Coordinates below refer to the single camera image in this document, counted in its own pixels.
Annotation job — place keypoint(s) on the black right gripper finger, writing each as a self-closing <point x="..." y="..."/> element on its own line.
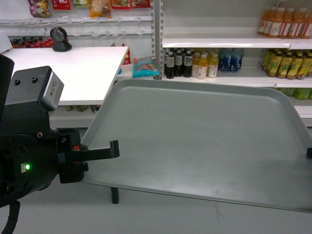
<point x="309" y="153"/>

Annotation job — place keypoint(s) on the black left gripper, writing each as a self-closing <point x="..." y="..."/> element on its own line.
<point x="32" y="154"/>

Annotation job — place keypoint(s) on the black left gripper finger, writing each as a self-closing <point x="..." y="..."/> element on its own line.
<point x="115" y="195"/>

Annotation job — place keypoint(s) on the grey silver tray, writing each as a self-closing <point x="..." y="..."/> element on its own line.
<point x="233" y="144"/>

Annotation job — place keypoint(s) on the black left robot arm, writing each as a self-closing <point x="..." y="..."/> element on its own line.
<point x="12" y="201"/>

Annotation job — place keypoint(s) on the white checkout counter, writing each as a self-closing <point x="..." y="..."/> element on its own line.
<point x="88" y="73"/>

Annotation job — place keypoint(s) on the teal snack bag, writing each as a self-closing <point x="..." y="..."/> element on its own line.
<point x="145" y="67"/>

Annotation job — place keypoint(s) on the red snack bag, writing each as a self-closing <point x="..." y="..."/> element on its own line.
<point x="127" y="58"/>

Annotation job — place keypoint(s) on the yellow label drink bottle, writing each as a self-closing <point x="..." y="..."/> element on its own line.
<point x="202" y="67"/>

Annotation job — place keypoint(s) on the black barcode scanner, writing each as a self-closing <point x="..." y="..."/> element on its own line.
<point x="59" y="36"/>

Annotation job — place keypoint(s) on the yellow snack bag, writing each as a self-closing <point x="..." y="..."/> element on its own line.
<point x="100" y="8"/>

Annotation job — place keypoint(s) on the white perforated shelf upright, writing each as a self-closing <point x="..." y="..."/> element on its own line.
<point x="157" y="23"/>

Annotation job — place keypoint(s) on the purple snack bag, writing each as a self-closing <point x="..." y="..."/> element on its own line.
<point x="39" y="8"/>

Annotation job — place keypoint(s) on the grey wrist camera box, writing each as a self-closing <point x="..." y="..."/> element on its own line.
<point x="35" y="87"/>

